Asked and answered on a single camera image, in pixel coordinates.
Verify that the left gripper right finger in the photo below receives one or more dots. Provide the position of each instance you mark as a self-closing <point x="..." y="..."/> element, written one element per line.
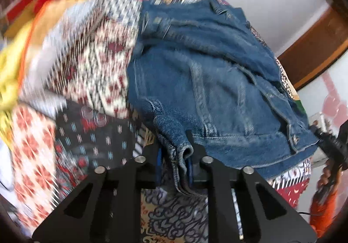
<point x="242" y="206"/>

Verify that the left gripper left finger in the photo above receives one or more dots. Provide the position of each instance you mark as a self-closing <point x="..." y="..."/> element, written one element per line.
<point x="105" y="206"/>

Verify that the blue denim jacket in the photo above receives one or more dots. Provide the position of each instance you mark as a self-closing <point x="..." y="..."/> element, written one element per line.
<point x="199" y="75"/>

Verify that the person right hand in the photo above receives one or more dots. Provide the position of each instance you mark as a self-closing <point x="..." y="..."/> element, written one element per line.
<point x="324" y="179"/>

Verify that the orange sleeve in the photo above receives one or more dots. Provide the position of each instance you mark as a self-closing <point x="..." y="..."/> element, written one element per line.
<point x="322" y="215"/>

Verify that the patchwork patterned bedspread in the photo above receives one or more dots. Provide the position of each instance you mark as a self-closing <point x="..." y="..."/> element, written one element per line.
<point x="73" y="113"/>

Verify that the wooden wardrobe cabinet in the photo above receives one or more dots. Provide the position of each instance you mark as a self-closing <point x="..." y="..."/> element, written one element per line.
<point x="319" y="47"/>

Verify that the yellow blanket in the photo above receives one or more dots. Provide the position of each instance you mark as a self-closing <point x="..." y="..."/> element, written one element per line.
<point x="16" y="58"/>

